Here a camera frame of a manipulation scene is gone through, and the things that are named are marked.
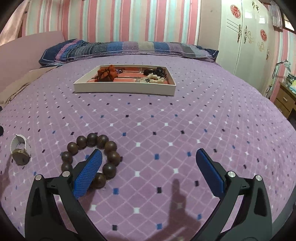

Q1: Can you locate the brown wooden bead bracelet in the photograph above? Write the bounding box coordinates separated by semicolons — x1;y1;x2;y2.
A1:
60;132;122;189

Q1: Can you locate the black hair claw clip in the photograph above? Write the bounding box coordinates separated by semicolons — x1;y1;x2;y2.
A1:
154;67;167;78

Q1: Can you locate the gold watch white strap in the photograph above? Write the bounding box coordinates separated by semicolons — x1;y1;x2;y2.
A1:
10;134;32;166

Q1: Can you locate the cream white scrunchie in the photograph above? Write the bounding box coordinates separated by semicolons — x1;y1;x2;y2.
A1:
137;74;166;84

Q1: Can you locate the pink headboard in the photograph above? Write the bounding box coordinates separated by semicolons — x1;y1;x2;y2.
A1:
0;31;65;91

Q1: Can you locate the white tray brick pattern liner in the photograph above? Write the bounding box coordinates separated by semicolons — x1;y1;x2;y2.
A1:
74;64;176;96

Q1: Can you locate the wooden drawer nightstand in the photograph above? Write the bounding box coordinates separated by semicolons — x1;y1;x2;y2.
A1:
274;83;295;120

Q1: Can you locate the orange scrunchie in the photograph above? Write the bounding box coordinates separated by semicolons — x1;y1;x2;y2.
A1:
94;65;118;82

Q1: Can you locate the white wardrobe with decals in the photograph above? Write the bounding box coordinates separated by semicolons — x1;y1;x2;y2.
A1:
217;1;274;92

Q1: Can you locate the purple dotted bed cover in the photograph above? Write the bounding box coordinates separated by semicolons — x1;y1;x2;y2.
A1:
1;55;295;240

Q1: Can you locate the patchwork blue purple pillow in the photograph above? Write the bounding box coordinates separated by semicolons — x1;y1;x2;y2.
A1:
39;39;219;66

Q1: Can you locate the beige sheet edge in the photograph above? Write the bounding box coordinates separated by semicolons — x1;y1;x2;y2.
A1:
1;66;57;108

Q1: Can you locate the black scrunchie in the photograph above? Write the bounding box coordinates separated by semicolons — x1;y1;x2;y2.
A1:
143;69;158;76

